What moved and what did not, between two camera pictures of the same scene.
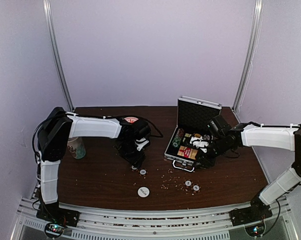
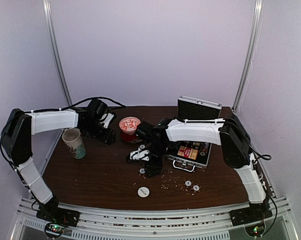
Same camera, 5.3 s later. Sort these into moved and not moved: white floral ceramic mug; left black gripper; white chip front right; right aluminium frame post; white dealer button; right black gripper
Moved: left black gripper; right black gripper
Not moved: right aluminium frame post; white floral ceramic mug; white dealer button; white chip front right
